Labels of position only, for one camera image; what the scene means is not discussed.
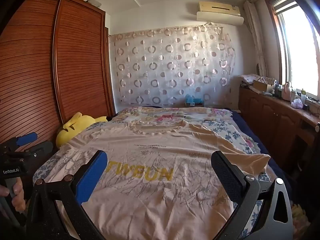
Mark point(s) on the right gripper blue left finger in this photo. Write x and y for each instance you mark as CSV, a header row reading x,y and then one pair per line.
x,y
44,220

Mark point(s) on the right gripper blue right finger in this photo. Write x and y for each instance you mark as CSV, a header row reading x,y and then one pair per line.
x,y
274,219

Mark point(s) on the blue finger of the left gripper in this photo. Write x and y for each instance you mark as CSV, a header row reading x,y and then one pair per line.
x,y
22,140
38,151

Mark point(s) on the beige printed t-shirt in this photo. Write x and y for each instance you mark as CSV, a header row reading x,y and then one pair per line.
x,y
160,174

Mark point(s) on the person's left hand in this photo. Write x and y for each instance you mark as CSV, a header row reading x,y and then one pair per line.
x,y
18,201

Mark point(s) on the yellow pikachu plush toy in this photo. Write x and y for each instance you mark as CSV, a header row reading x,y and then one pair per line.
x,y
74,126

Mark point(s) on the dark blue mattress edge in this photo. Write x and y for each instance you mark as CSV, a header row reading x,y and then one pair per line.
x,y
246,129

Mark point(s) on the brown wooden louvred wardrobe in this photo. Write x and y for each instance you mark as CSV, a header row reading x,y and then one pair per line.
x,y
54,63

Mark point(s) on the brown wooden low cabinet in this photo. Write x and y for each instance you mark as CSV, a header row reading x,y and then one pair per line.
x,y
282,129

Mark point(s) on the blue floral bed cover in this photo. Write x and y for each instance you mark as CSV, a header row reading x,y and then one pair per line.
x,y
225,134

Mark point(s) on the colourful floral bed sheet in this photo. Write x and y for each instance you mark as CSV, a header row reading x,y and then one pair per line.
x,y
152,115

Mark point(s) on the pink bottle on sill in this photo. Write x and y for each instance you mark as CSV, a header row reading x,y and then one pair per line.
x,y
286,91

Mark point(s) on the sheer circle pattern curtain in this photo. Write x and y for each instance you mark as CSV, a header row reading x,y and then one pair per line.
x,y
159,67

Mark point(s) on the cardboard box on cabinet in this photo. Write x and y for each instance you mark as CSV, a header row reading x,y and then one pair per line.
x,y
263,87

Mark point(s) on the blue toy at bed head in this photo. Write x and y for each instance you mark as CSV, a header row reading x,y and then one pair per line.
x,y
191,101

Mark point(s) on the cream side window curtain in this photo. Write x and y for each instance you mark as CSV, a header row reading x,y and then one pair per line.
x,y
255,28

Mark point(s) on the window with wooden frame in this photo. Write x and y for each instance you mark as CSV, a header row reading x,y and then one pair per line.
x,y
299,46

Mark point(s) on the white wall air conditioner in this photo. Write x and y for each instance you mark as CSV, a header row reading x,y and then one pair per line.
x,y
216,12

